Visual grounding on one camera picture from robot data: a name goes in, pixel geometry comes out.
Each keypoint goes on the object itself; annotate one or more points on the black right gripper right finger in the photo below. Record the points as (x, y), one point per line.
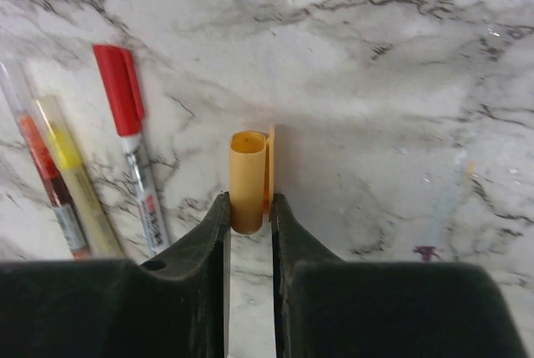
(328, 307)

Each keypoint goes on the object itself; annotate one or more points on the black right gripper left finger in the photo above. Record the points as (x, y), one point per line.
(173, 305)

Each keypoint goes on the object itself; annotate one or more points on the yellow highlighter pen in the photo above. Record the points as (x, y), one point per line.
(62, 146)

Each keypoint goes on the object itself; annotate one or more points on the orange-yellow marker cap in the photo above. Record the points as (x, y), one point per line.
(251, 179)

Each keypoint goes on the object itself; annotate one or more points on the red orange-ended pen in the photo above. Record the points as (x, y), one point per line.
(16, 91)

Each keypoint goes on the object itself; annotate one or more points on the white red-tipped pen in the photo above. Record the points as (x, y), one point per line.
(146, 196)

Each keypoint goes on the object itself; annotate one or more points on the red pen cap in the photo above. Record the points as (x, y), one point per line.
(117, 69)

